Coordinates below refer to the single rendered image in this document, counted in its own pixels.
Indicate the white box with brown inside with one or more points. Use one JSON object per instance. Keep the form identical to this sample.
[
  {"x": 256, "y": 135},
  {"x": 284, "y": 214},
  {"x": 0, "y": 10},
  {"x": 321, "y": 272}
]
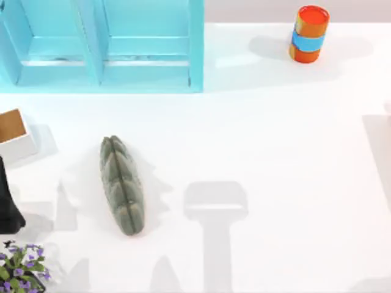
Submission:
[{"x": 15, "y": 140}]

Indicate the grey-green ridged bread loaf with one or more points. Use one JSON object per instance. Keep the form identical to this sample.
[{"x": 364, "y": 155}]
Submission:
[{"x": 122, "y": 186}]

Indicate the orange and blue can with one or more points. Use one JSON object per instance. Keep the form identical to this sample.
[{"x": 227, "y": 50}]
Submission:
[{"x": 308, "y": 35}]

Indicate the light blue rack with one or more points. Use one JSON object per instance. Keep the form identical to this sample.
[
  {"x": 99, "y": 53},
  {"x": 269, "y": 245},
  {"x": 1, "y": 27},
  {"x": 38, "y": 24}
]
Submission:
[{"x": 91, "y": 45}]

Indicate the purple flower plant pot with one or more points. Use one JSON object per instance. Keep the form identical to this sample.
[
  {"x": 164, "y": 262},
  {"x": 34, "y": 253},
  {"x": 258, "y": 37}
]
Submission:
[{"x": 21, "y": 268}]

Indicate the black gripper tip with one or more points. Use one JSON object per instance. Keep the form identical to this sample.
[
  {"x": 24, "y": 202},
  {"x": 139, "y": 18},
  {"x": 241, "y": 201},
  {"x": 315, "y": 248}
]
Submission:
[{"x": 7, "y": 207}]

